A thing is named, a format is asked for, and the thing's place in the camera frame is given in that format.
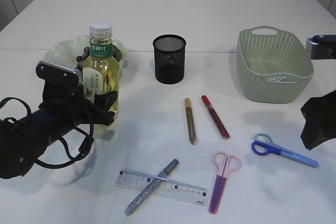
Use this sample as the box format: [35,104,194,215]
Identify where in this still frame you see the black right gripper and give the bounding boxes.
[300,91,335,150]

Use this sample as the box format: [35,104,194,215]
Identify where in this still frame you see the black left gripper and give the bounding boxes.
[39,82,118,130]

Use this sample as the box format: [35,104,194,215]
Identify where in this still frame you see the yellow tea drink bottle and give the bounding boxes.
[82,23,119,103]

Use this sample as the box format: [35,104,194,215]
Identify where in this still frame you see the purple artificial grape bunch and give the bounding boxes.
[76,47,90,70]

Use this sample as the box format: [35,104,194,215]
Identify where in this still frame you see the clear plastic sheet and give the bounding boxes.
[265,75,287,82]

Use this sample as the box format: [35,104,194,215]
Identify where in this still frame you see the blue scissors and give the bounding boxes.
[251,133,319,168]

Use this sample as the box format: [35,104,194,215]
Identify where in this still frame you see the pink scissors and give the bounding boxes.
[208,152,242,215]

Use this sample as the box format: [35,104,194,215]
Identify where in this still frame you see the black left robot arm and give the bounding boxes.
[1,83,118,179]

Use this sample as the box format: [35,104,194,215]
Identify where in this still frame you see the green woven plastic basket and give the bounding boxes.
[236,26,314,104]

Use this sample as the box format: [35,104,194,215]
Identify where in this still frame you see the clear plastic ruler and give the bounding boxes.
[115,168,208,206]

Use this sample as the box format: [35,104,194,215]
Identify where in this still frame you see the black mesh pen holder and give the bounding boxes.
[153,34,186,84]

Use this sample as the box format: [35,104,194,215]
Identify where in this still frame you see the gold glitter glue pen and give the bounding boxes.
[184,98,196,145]

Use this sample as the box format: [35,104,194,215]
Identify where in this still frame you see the silver blue glitter pen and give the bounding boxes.
[124,158,179,217]

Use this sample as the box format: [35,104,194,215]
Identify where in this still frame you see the red glitter glue pen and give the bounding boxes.
[202,95,230,139]

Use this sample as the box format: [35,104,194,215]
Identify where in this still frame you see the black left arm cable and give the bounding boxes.
[0,94,95,169]

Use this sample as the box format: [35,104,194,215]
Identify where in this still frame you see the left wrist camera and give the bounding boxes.
[36,60,83,88]

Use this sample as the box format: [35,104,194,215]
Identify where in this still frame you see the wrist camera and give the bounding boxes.
[36,60,83,88]
[306,35,335,60]

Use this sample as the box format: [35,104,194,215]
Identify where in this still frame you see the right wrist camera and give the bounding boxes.
[306,35,335,60]

